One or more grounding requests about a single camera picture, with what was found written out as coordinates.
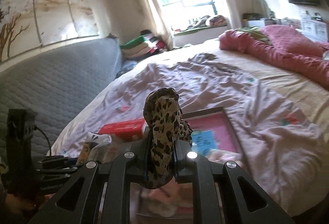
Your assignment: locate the floral wall painting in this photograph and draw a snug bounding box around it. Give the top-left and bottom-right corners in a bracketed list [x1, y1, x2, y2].
[1, 0, 100, 62]

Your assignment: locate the beige left curtain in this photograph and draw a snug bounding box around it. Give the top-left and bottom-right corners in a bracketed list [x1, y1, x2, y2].
[138, 0, 173, 51]

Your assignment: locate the pink and blue book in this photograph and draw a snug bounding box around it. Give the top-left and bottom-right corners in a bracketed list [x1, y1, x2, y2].
[187, 112, 242, 156]

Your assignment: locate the clothes pile on windowsill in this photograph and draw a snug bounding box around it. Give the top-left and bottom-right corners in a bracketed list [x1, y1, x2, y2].
[174, 15, 229, 33]

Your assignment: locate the lilac bed sheet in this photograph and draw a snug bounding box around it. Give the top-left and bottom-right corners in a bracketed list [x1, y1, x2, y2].
[51, 53, 328, 217]

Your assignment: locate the stack of folded blankets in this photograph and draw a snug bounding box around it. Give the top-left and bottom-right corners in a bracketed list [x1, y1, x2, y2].
[120, 29, 167, 61]

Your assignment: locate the grey quilted headboard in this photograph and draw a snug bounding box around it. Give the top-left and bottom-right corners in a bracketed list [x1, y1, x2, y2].
[1, 37, 123, 162]

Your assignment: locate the black cable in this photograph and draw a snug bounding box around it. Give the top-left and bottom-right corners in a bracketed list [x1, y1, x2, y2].
[33, 124, 54, 156]

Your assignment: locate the red and white carton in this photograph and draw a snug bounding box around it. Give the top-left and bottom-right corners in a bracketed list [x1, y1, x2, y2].
[98, 119, 146, 142]

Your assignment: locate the white printed snack bag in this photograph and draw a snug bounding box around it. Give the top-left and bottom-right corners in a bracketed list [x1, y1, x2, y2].
[76, 132, 111, 166]

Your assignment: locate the white desk fan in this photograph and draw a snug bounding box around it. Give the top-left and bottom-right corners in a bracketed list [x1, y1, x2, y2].
[251, 0, 272, 19]

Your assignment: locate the leopard print scrunchie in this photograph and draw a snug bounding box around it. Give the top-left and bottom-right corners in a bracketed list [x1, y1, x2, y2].
[140, 87, 193, 189]

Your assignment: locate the dark shallow tray box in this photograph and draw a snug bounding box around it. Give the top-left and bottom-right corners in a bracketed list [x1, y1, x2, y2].
[183, 107, 250, 172]

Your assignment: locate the pink quilted duvet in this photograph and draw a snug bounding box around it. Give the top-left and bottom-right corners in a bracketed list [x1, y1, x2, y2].
[219, 25, 328, 90]

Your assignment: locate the white drawer cabinet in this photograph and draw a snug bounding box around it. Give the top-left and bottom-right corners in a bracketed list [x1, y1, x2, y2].
[301, 19, 328, 43]

